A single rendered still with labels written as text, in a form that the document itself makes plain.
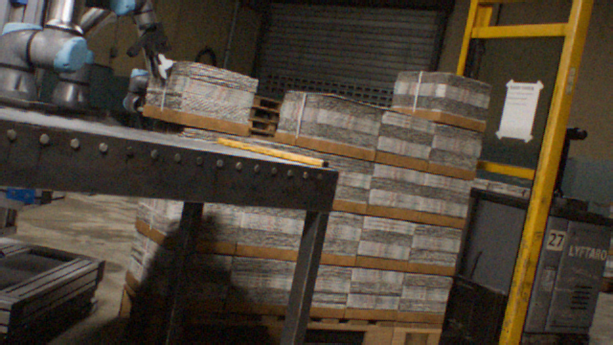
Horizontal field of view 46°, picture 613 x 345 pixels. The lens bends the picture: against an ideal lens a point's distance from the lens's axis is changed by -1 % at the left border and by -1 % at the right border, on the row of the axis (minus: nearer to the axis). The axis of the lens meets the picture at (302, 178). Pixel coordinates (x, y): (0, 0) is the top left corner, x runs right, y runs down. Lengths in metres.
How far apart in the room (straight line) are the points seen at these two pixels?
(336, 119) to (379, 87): 7.66
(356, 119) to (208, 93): 0.68
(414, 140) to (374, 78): 7.49
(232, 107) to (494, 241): 1.73
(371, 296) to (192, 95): 1.21
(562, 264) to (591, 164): 5.49
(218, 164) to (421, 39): 8.84
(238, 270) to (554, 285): 1.67
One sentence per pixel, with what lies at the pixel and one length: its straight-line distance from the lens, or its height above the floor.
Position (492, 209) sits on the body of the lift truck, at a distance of 3.91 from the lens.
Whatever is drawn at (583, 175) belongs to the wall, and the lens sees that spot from 9.26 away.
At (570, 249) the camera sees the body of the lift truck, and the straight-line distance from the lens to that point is 3.82.
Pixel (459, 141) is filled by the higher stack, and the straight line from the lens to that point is 3.37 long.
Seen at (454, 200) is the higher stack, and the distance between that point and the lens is 3.41.
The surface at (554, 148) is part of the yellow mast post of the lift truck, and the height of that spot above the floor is 1.06.
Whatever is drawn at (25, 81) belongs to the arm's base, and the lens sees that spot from 2.38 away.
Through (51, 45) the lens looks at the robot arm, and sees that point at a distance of 2.31.
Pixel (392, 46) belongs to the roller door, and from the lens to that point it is 10.63.
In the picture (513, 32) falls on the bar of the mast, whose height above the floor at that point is 1.62.
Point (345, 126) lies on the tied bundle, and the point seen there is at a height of 0.96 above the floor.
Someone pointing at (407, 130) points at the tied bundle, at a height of 1.00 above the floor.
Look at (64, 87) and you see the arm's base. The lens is 2.84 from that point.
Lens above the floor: 0.87
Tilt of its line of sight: 3 degrees down
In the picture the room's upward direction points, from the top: 11 degrees clockwise
